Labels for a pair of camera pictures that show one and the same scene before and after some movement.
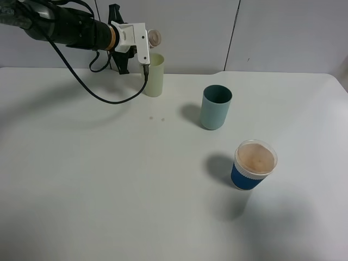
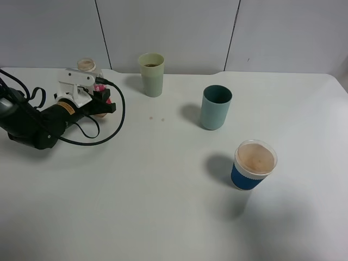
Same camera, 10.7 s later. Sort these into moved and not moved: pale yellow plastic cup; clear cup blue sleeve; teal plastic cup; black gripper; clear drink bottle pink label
Moved: black gripper; clear drink bottle pink label
Not moved: teal plastic cup; clear cup blue sleeve; pale yellow plastic cup
